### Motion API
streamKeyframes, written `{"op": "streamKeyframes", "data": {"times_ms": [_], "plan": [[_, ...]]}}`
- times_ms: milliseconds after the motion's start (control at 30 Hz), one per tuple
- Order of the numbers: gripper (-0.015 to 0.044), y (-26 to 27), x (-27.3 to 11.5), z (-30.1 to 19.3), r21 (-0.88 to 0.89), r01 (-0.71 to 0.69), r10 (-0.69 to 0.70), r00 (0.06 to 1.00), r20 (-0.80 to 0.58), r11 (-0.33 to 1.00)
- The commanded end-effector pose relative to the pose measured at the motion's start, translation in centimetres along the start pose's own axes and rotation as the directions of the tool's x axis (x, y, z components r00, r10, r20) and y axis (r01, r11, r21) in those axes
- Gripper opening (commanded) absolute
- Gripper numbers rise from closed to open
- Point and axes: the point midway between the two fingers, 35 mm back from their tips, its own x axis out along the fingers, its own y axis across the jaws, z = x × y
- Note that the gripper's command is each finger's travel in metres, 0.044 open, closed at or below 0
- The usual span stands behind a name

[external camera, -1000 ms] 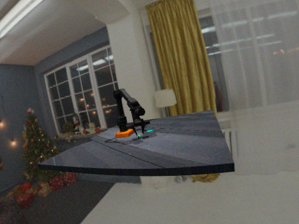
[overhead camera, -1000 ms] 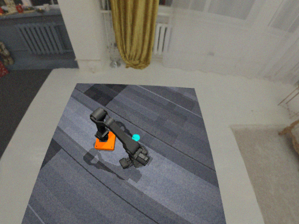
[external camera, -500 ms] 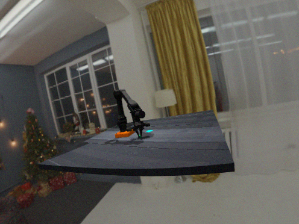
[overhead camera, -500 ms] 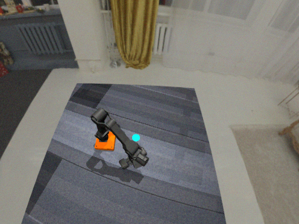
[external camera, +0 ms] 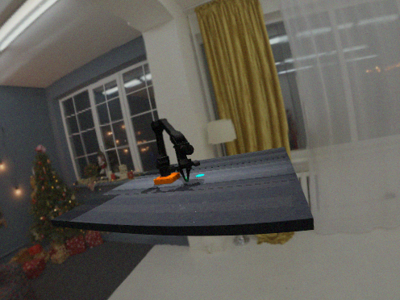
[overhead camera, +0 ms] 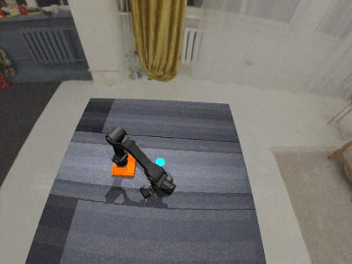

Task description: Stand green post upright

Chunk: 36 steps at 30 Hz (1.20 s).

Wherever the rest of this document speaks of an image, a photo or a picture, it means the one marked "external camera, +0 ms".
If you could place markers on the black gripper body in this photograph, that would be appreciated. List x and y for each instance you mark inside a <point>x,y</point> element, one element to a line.
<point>172,169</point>

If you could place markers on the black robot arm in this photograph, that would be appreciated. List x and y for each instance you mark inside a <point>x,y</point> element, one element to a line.
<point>181,145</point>

